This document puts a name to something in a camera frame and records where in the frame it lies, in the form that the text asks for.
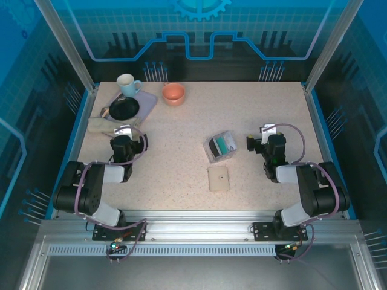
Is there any clear acrylic card box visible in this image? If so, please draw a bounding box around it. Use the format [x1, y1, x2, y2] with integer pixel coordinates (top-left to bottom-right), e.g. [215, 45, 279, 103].
[203, 129, 237, 164]

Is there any beige card holder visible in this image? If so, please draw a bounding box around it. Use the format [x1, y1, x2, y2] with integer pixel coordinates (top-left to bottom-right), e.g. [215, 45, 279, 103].
[207, 166, 231, 192]

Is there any beige cloth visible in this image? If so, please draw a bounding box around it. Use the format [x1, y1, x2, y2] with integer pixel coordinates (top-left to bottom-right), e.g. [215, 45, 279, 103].
[87, 116, 142, 138]

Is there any black plate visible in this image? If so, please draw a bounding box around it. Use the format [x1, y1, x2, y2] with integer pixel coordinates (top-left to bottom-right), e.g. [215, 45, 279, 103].
[108, 97, 140, 120]

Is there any lavender tray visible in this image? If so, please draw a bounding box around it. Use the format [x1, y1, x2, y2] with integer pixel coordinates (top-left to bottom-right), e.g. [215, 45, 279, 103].
[100, 89, 158, 125]

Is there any orange bowl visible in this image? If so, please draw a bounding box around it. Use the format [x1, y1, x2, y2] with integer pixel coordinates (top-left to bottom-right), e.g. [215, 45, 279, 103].
[161, 83, 186, 107]

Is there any light blue mug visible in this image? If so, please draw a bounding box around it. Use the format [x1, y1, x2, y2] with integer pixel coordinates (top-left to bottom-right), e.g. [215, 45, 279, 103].
[116, 73, 143, 98]

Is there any small LED circuit board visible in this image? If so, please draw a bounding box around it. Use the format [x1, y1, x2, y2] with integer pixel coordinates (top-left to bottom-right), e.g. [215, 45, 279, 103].
[109, 240, 127, 254]
[282, 242, 303, 253]

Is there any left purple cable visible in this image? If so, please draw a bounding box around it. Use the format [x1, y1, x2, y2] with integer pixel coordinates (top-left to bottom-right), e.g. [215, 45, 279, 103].
[74, 126, 149, 263]

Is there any purple cable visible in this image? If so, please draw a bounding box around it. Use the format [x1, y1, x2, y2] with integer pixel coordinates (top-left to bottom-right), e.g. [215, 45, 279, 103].
[74, 126, 149, 263]
[263, 123, 341, 264]

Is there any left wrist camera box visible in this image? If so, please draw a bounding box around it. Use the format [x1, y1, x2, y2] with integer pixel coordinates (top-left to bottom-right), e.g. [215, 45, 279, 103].
[114, 125, 134, 138]

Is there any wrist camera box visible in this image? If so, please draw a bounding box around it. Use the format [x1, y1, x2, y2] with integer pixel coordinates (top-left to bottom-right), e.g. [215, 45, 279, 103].
[114, 125, 134, 138]
[261, 123, 278, 137]

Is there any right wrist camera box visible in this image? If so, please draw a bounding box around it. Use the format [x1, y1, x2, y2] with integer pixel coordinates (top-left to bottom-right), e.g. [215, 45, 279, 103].
[261, 123, 278, 137]

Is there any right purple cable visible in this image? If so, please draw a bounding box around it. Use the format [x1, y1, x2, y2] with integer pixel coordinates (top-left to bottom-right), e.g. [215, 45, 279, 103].
[263, 123, 341, 264]

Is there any aluminium side rail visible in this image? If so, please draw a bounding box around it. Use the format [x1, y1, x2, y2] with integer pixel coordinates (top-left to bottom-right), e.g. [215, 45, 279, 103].
[302, 83, 348, 219]
[51, 86, 99, 219]

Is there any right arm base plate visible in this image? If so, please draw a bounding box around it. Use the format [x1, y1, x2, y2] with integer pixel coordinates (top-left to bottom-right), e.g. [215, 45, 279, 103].
[252, 221, 308, 242]

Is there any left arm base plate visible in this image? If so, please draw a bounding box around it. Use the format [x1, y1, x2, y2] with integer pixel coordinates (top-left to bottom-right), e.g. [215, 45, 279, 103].
[92, 221, 148, 242]

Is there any aluminium front rail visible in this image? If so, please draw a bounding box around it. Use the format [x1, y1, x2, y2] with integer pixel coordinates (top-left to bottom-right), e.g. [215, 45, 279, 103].
[39, 210, 362, 242]

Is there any slotted cable duct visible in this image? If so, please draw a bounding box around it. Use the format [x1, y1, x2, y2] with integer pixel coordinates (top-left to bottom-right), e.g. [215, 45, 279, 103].
[47, 245, 278, 257]

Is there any aluminium frame post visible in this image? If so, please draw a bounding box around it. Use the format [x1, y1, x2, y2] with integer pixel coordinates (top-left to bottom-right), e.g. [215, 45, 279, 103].
[33, 0, 98, 93]
[304, 0, 365, 93]

